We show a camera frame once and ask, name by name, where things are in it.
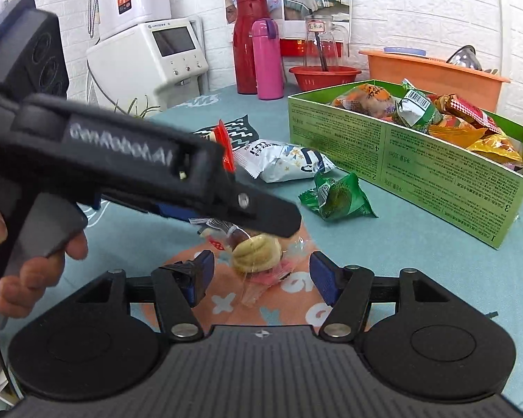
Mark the white water dispenser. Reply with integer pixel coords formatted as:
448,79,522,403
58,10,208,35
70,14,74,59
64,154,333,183
86,16,210,109

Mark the yellow snack packet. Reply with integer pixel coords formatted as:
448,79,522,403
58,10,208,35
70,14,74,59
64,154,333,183
466,133,523,164

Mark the green white snack packet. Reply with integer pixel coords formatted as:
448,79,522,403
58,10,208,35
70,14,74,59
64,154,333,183
394,79,444,133

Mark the glass jar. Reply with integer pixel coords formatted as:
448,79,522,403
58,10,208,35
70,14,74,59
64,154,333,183
304,14,351,70

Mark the teal printed tablecloth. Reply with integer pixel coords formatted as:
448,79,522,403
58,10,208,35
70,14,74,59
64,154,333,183
83,85,523,414

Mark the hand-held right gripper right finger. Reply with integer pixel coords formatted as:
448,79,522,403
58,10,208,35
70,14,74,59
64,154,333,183
309,251,454,343

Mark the clear packet of brown pastries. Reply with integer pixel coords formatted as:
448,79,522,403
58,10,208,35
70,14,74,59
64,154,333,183
331,84,397,118

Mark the orange plastic bin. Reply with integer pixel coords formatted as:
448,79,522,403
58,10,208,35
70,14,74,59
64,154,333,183
358,48,511,114

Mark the red thermos jug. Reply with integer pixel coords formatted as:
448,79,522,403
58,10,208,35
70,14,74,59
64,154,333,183
232,0,271,95

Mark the red plastic basin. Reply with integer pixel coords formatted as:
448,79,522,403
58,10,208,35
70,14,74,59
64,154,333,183
289,65,362,92

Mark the dark stirring stick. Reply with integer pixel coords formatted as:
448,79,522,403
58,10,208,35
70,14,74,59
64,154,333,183
311,30,329,72

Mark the white blue snack packet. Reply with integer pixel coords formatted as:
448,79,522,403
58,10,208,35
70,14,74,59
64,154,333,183
232,139,336,184

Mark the orange green chips packet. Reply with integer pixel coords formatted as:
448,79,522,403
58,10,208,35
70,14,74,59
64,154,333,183
427,113,489,144

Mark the clear pastry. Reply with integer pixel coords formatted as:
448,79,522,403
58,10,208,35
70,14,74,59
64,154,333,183
189,215,314,305

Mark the person's left hand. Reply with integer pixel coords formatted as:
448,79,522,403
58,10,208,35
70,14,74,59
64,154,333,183
0,187,89,319

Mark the red white checked snack packet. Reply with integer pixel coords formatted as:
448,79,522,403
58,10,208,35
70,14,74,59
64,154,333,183
445,93,500,129

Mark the white wall water purifier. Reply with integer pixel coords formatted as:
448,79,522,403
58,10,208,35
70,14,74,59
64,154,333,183
93,0,173,40

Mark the green cardboard box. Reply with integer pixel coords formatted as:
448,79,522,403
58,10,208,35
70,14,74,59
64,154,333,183
287,79,523,250

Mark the pink thermos bottle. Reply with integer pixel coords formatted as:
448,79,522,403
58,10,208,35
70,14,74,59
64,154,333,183
250,18,285,101

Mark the pale blue lid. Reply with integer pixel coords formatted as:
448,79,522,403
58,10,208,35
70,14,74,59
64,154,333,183
382,46,428,57

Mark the small red snack packet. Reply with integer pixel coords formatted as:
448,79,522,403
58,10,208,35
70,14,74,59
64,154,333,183
213,119,237,172

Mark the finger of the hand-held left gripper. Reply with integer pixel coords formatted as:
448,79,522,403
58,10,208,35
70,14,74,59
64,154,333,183
150,202,201,223
192,170,303,238

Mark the metal colander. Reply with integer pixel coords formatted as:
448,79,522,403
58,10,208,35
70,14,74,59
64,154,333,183
445,45,484,72

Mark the small green snack packet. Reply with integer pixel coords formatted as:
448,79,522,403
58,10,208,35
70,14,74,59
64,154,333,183
298,172,378,220

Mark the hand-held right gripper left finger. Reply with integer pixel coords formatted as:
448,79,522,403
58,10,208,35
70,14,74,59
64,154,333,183
74,249,216,343

